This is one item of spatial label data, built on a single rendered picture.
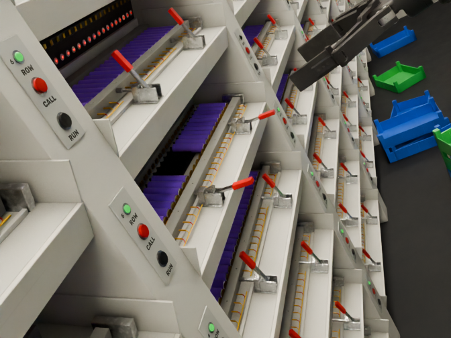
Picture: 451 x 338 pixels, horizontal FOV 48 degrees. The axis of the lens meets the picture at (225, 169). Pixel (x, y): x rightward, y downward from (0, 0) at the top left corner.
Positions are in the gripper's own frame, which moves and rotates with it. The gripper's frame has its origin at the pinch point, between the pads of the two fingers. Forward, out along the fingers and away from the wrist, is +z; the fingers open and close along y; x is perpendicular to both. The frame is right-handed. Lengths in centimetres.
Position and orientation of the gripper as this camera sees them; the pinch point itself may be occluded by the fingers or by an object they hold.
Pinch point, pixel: (304, 64)
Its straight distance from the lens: 82.8
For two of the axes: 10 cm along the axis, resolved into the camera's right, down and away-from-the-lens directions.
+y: 2.1, -5.0, 8.4
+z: -7.3, 4.9, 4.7
